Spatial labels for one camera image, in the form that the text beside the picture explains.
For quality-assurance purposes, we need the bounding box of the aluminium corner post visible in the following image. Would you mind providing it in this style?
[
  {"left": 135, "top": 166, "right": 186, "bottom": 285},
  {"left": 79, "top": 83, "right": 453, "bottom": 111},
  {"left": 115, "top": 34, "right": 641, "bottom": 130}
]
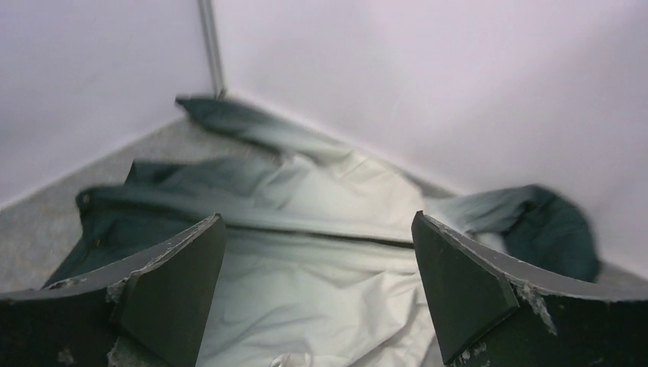
[{"left": 197, "top": 0, "right": 226, "bottom": 99}]

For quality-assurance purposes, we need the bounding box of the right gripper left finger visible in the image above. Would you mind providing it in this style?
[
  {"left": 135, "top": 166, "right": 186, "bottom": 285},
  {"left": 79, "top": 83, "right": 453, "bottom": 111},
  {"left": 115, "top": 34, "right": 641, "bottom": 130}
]
[{"left": 1, "top": 215, "right": 225, "bottom": 366}]

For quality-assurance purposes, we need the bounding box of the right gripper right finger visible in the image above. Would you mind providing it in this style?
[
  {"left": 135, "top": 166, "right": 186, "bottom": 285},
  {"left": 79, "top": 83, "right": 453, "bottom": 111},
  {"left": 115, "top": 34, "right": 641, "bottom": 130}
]
[{"left": 411, "top": 212, "right": 647, "bottom": 366}]

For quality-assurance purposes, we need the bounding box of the grey gradient hooded jacket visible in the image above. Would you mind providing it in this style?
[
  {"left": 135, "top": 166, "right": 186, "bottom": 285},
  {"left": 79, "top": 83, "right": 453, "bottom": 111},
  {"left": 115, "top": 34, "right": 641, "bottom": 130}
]
[{"left": 50, "top": 96, "right": 600, "bottom": 366}]

